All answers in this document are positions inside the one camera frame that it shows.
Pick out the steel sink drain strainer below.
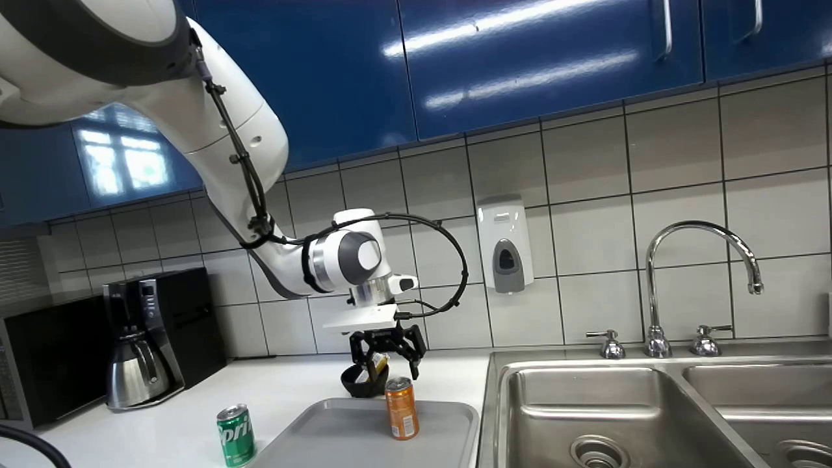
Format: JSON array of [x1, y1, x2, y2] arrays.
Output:
[[778, 438, 832, 468], [570, 433, 630, 468]]

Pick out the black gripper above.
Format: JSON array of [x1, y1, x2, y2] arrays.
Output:
[[347, 321, 430, 391]]

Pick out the chrome faucet tap handle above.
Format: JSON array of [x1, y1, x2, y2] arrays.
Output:
[[585, 327, 630, 361], [689, 323, 737, 360]]

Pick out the chrome gooseneck faucet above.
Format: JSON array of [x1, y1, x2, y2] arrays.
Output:
[[642, 218, 767, 360]]

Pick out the black coffee maker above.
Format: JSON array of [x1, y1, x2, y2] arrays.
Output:
[[102, 266, 228, 414]]

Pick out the orange soda can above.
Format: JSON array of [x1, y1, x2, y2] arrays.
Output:
[[383, 374, 422, 443]]

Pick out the blue glossy cabinet door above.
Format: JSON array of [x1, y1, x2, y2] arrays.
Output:
[[699, 0, 832, 87], [0, 102, 205, 232], [178, 0, 413, 173], [399, 0, 707, 140]]

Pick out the stainless steel double sink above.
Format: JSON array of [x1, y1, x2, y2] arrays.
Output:
[[475, 339, 832, 468]]

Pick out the white wall soap dispenser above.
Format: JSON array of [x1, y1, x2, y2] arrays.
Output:
[[475, 201, 538, 297]]

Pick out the silver cabinet door handle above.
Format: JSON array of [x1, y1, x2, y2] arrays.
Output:
[[661, 0, 678, 62], [748, 0, 771, 41]]

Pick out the white wrist mounting plate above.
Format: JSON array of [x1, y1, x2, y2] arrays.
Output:
[[322, 305, 410, 339]]

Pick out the gray plastic tray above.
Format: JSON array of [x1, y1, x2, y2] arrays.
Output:
[[251, 396, 482, 468]]

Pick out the steel coffee carafe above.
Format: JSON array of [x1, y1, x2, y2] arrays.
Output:
[[106, 326, 174, 414]]

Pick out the green soda can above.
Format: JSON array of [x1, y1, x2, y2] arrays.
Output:
[[213, 403, 260, 468]]

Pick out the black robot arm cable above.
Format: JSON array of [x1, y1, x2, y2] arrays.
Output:
[[192, 48, 473, 321]]

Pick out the black curved cable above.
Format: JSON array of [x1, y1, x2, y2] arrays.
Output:
[[0, 421, 74, 468]]

